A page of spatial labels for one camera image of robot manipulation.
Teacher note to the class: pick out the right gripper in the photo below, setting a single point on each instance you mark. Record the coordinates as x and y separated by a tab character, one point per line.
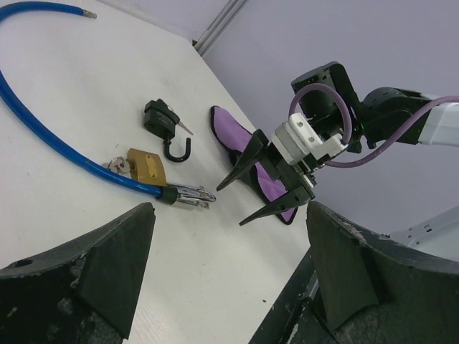
292	177

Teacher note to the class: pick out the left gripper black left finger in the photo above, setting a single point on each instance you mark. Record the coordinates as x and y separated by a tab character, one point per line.
83	291

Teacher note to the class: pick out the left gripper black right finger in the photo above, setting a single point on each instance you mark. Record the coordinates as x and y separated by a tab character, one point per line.
375	290

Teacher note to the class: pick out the long-shackle brass padlock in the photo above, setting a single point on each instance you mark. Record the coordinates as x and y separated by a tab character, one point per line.
148	168

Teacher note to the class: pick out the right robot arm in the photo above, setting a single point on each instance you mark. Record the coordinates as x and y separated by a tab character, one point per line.
328	125

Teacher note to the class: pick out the purple cloth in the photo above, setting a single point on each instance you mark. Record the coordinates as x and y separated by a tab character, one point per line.
233	137

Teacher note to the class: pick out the black padlock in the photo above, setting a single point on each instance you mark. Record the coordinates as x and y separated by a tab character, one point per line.
158	122

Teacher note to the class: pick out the long padlock keys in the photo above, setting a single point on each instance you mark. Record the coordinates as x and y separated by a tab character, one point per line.
119	165

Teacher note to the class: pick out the blue cable lock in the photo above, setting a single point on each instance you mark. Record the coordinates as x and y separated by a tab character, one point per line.
41	131

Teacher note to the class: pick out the aluminium frame rail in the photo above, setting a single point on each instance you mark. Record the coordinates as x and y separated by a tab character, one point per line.
218	26

